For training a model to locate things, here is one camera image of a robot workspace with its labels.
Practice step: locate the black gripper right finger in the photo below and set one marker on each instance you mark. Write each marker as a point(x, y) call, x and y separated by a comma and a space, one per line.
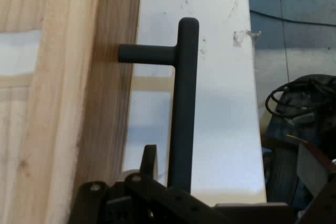
point(325, 211)

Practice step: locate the light wooden drawer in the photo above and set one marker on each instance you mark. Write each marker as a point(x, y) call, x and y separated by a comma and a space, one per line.
point(78, 103)

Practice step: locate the dark fabric bag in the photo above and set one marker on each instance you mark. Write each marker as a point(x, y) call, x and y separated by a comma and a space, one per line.
point(281, 134)

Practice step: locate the grey metal plate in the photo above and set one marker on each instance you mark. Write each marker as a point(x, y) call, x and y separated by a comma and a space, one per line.
point(312, 166)

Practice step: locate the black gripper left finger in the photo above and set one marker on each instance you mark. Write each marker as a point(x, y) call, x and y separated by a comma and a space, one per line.
point(157, 203)

